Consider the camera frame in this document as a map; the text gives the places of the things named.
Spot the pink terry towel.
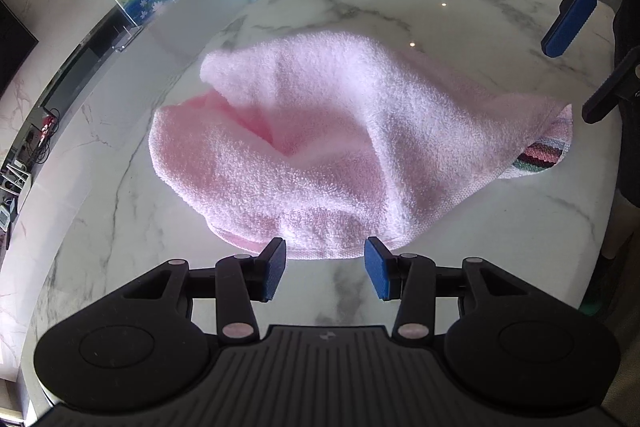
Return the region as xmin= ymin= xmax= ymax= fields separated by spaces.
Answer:
xmin=149 ymin=31 xmax=573 ymax=260

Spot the white marble tv console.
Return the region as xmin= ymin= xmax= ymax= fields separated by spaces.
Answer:
xmin=12 ymin=0 xmax=247 ymax=230

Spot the black wall television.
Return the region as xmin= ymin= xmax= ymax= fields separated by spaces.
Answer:
xmin=0 ymin=1 xmax=38 ymax=95

